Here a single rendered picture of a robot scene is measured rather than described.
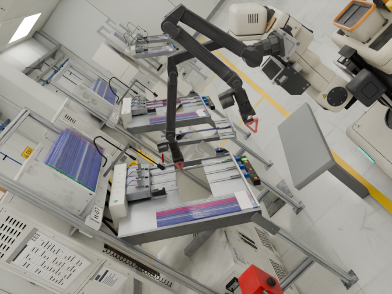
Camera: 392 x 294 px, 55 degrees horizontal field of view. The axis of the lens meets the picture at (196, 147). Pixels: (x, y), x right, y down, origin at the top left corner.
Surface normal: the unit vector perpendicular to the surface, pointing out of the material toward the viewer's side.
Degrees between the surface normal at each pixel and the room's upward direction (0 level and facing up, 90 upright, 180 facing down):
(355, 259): 0
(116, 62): 90
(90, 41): 90
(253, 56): 90
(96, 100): 90
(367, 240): 0
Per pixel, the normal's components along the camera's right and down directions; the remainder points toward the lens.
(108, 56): 0.14, 0.39
